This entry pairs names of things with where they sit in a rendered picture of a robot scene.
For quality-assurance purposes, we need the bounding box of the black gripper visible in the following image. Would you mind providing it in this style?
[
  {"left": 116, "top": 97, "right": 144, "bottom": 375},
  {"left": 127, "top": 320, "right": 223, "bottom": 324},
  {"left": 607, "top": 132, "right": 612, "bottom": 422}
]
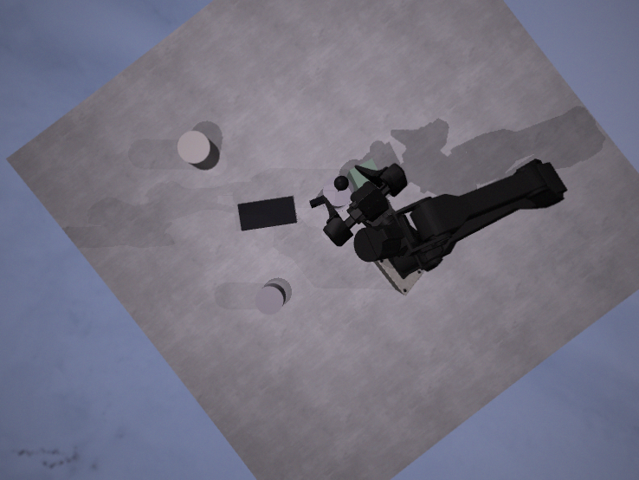
[{"left": 322, "top": 164, "right": 407, "bottom": 247}]

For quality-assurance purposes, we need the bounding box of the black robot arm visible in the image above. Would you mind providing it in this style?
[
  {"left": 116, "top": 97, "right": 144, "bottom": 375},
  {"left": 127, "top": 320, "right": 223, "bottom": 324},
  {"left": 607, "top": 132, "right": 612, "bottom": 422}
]
[{"left": 346, "top": 159, "right": 567, "bottom": 279}]

